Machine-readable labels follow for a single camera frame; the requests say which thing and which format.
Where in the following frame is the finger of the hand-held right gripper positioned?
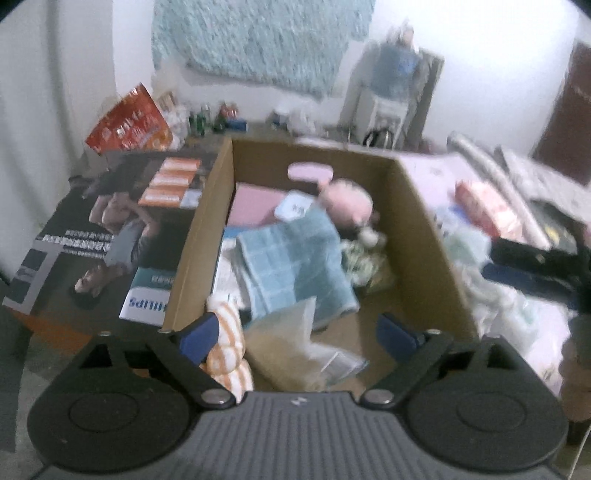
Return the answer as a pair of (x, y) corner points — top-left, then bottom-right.
(490, 237), (550, 273)
(482, 263), (578, 303)

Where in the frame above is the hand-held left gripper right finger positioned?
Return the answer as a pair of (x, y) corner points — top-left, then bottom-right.
(361, 313), (532, 409)

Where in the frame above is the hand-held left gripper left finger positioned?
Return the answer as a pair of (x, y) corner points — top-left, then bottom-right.
(76, 311), (236, 409)

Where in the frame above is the orange white knitted toy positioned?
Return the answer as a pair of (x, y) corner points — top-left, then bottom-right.
(199, 295), (254, 402)

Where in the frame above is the green floral cloth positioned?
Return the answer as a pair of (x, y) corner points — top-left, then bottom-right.
(341, 240), (393, 292)

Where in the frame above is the clear plastic bag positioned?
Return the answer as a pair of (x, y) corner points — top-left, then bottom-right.
(244, 298), (370, 393)

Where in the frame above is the small white plush toy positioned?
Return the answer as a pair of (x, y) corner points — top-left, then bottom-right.
(358, 225), (386, 252)

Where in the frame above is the brown cardboard box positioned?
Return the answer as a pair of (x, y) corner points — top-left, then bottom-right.
(161, 136), (478, 393)

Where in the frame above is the light blue towel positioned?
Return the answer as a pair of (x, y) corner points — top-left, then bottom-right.
(236, 208), (361, 330)

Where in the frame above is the pink pad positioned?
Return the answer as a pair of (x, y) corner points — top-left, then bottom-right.
(228, 182), (287, 228)

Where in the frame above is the pink plush toy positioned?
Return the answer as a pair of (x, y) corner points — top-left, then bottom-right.
(318, 178), (377, 229)

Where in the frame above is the small white box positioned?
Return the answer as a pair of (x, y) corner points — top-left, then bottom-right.
(274, 191), (312, 221)

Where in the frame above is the white plastic bag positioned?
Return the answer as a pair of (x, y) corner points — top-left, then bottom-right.
(438, 208), (555, 352)

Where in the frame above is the pink white tissue pack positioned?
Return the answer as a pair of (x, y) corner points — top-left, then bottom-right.
(455, 180), (522, 241)

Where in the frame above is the grey star-print blanket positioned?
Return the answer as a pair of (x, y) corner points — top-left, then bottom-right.
(496, 145), (591, 259)

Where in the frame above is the white rolled mat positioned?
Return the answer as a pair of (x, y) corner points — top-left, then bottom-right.
(448, 131), (550, 250)

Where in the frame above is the pink balloon-print table cover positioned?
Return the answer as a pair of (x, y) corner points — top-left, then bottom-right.
(295, 134), (578, 398)

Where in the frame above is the black printed appliance box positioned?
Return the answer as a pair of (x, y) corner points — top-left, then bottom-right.
(2, 152), (218, 343)

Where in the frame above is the brown door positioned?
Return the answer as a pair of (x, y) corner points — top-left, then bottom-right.
(531, 39), (591, 178)

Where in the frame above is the grey patterned board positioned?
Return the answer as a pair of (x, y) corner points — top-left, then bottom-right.
(406, 51), (445, 151)

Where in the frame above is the white water dispenser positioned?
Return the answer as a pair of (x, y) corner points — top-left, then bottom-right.
(342, 88), (411, 146)

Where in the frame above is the red printed bag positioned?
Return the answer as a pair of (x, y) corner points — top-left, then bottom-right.
(85, 83), (174, 153)

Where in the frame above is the teal wall cloth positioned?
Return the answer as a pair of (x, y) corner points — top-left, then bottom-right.
(151, 0), (377, 100)

